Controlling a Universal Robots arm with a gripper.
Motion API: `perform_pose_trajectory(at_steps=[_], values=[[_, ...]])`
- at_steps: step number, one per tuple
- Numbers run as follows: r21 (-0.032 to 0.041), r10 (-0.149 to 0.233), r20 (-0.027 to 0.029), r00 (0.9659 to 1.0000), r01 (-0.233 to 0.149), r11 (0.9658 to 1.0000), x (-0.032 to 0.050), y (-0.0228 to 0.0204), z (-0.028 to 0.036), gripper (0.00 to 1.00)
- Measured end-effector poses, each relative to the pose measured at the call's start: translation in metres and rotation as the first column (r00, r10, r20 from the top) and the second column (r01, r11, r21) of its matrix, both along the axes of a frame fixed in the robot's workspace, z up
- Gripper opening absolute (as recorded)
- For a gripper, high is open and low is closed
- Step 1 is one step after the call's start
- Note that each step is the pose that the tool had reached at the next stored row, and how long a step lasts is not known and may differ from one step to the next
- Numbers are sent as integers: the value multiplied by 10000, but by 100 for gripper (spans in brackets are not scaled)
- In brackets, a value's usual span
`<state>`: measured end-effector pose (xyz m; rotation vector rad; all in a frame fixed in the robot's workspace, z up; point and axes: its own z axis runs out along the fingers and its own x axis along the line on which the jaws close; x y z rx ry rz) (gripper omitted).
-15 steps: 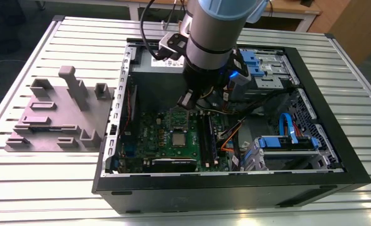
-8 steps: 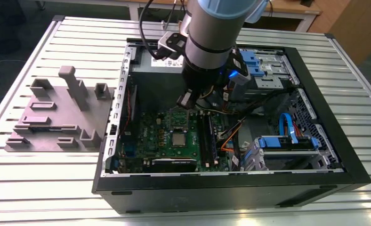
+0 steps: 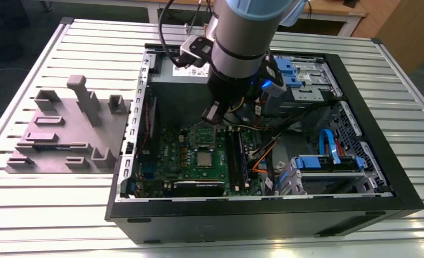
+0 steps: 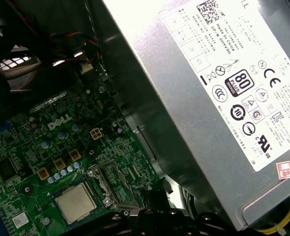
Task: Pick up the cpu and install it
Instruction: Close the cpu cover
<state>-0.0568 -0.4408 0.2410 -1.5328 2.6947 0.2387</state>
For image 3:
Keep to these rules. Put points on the black PC case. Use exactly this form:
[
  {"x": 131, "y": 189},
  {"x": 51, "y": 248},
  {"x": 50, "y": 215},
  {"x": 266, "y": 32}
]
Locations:
[{"x": 233, "y": 215}]

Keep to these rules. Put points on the grey parts rack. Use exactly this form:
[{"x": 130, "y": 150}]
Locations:
[{"x": 71, "y": 129}]

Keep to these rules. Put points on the black graphics card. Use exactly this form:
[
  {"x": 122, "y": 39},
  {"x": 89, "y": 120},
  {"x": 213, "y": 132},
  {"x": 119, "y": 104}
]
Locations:
[{"x": 197, "y": 189}]

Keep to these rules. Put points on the green motherboard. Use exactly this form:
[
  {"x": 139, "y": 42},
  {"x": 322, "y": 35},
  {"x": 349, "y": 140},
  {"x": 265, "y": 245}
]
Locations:
[{"x": 175, "y": 172}]

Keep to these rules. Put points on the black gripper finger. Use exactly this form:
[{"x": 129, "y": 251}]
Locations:
[{"x": 213, "y": 114}]

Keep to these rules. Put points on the grey power supply unit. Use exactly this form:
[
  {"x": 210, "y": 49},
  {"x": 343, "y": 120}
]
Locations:
[{"x": 175, "y": 102}]

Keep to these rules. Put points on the silver CPU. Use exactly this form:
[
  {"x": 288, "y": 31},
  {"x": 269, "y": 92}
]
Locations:
[{"x": 205, "y": 159}]

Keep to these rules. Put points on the CPU socket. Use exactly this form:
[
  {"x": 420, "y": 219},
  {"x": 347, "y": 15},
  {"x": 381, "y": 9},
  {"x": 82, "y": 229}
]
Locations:
[{"x": 196, "y": 160}]

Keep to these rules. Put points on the hard disk in blue carrier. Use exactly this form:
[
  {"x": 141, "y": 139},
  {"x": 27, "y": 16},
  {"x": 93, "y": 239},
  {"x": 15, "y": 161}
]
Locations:
[{"x": 310, "y": 163}]

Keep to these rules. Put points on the blue drive latch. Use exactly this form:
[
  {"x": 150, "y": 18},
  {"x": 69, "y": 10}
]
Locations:
[{"x": 293, "y": 80}]

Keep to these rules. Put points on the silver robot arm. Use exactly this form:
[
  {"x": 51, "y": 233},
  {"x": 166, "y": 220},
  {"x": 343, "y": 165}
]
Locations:
[{"x": 241, "y": 40}]

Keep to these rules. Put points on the RAM stick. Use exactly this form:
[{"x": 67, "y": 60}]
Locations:
[{"x": 54, "y": 147}]

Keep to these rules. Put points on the metal disk bay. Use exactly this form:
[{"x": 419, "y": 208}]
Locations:
[{"x": 290, "y": 185}]

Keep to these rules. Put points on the wooden cabinet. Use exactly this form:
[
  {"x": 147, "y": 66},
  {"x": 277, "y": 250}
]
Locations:
[{"x": 409, "y": 32}]

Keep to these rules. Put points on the metal drive cage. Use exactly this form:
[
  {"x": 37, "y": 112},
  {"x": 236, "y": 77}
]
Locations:
[{"x": 305, "y": 96}]

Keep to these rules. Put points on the black office chair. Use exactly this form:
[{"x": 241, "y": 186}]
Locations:
[{"x": 7, "y": 51}]

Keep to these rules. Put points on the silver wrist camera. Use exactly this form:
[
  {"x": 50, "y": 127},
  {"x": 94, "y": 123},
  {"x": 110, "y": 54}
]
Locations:
[
  {"x": 194, "y": 48},
  {"x": 274, "y": 86}
]

